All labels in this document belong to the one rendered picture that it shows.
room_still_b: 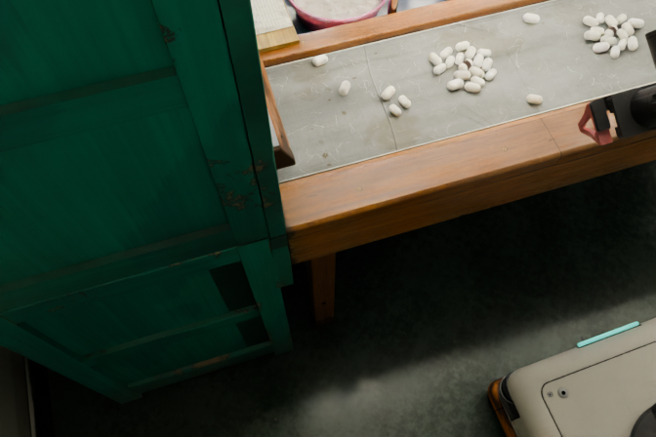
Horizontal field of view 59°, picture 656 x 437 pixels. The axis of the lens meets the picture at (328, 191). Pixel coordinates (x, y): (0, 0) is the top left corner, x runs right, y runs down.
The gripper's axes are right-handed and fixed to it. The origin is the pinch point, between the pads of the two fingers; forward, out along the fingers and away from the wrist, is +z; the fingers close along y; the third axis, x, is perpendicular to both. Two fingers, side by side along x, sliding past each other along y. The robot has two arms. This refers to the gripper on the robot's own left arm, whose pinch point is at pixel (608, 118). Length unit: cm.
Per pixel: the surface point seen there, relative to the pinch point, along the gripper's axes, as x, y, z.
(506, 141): -1.1, 4.8, 26.5
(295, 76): -29, 40, 43
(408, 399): 63, 30, 80
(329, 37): -36, 30, 44
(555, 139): 1.5, -5.1, 25.2
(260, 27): -42, 44, 46
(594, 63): -12.3, -25.5, 35.0
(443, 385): 62, 19, 80
